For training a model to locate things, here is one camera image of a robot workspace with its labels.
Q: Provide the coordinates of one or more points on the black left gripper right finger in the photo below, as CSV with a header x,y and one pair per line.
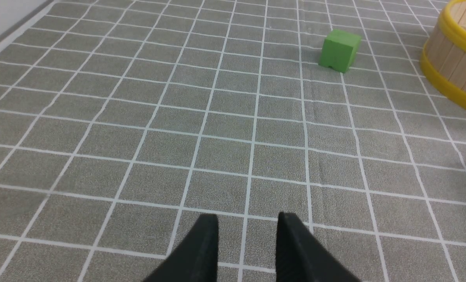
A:
x,y
301,258

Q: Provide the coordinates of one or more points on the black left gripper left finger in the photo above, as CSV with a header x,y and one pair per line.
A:
x,y
195,259

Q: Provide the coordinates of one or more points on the green cube block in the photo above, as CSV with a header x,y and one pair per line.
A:
x,y
339,50

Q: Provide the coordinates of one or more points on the bamboo steamer basket yellow rim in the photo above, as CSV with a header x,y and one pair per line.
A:
x,y
443,58

